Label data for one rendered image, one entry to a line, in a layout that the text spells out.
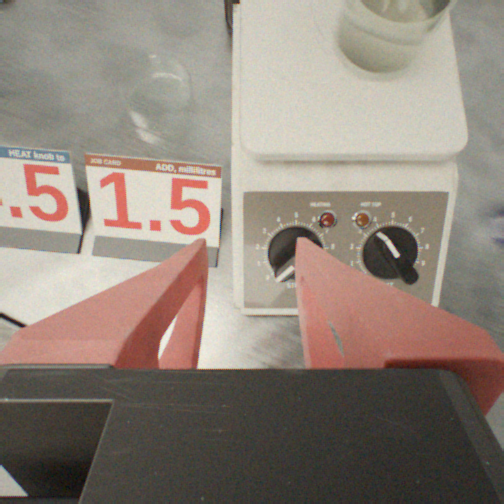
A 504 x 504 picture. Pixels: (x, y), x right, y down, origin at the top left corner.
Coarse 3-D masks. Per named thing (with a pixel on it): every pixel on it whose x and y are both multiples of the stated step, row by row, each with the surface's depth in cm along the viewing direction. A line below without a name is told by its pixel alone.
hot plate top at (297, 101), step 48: (240, 0) 21; (288, 0) 21; (336, 0) 21; (240, 48) 20; (288, 48) 20; (432, 48) 20; (240, 96) 19; (288, 96) 19; (336, 96) 19; (384, 96) 19; (432, 96) 19; (240, 144) 19; (288, 144) 18; (336, 144) 18; (384, 144) 18; (432, 144) 18
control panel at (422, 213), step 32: (256, 192) 20; (288, 192) 20; (320, 192) 20; (352, 192) 20; (384, 192) 20; (416, 192) 20; (448, 192) 20; (256, 224) 21; (288, 224) 21; (320, 224) 21; (352, 224) 21; (384, 224) 21; (416, 224) 21; (256, 256) 21; (352, 256) 21; (256, 288) 22; (288, 288) 22; (416, 288) 22
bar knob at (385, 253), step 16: (368, 240) 21; (384, 240) 19; (400, 240) 21; (368, 256) 21; (384, 256) 20; (400, 256) 19; (416, 256) 21; (384, 272) 21; (400, 272) 20; (416, 272) 20
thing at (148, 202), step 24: (96, 168) 24; (96, 192) 24; (120, 192) 24; (144, 192) 24; (168, 192) 24; (192, 192) 24; (216, 192) 24; (96, 216) 25; (120, 216) 25; (144, 216) 25; (168, 216) 25; (192, 216) 25
